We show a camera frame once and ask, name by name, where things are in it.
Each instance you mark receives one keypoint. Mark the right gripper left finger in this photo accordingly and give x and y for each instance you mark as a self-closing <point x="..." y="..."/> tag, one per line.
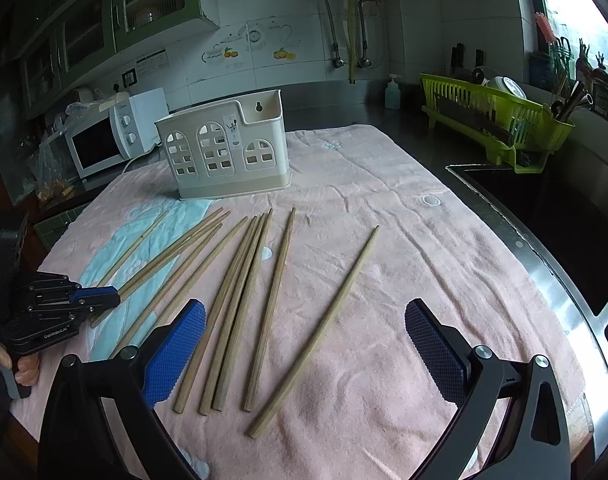
<point x="77" y="441"/>

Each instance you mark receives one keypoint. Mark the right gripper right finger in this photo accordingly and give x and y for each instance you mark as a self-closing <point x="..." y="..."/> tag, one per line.
<point x="532" y="441"/>

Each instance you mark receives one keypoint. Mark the person's left hand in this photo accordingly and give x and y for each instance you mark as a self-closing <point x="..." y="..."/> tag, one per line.
<point x="28" y="367"/>

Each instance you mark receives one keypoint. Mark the wooden chopstick under crossing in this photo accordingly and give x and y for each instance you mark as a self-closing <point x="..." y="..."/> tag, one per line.
<point x="168" y="284"/>

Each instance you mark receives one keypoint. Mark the wooden chopstick cluster middle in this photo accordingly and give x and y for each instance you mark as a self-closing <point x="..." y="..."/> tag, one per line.
<point x="224" y="335"/>

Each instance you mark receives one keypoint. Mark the pink and blue towel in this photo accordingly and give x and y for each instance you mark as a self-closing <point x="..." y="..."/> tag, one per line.
<point x="365" y="406"/>

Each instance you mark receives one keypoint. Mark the white microwave oven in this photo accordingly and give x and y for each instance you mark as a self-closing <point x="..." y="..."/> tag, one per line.
<point x="120" y="133"/>

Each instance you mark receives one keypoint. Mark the steel sink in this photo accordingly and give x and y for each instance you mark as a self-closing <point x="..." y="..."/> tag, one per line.
<point x="562" y="239"/>

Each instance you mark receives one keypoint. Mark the wooden chopstick of cluster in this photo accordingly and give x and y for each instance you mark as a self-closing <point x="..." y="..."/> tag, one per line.
<point x="213" y="315"/>

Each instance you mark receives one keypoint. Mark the long middle wooden chopstick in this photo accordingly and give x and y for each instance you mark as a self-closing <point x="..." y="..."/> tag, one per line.
<point x="174" y="304"/>

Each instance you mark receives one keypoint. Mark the wooden chopstick cluster right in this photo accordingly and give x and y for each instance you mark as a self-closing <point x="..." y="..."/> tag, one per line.
<point x="248" y="275"/>

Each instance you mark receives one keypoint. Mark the cream plastic utensil holder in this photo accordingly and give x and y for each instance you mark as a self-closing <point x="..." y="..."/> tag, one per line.
<point x="228" y="147"/>

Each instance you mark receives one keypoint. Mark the green dish rack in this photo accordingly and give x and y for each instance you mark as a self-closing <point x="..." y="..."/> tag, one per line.
<point x="514" y="131"/>

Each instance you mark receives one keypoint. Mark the soap dispenser bottle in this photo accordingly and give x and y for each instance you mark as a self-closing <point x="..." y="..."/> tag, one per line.
<point x="392" y="96"/>

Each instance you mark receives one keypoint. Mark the green wall cabinet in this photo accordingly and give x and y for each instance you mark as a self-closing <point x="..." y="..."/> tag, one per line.
<point x="81" y="39"/>

